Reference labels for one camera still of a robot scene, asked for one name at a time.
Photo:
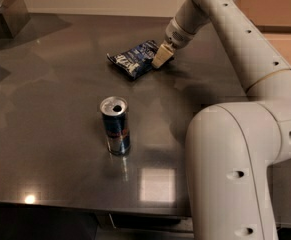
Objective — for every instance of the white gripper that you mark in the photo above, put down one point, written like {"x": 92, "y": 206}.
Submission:
{"x": 179, "y": 34}

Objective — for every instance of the blue chip bag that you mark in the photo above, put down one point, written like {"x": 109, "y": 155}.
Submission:
{"x": 136, "y": 61}

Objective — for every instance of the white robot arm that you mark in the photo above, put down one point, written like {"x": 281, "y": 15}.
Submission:
{"x": 229, "y": 146}

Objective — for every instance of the redbull can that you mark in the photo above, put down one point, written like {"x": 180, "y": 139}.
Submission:
{"x": 115, "y": 120}

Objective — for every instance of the dark wooden block stand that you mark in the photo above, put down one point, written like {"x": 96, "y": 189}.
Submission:
{"x": 13, "y": 18}

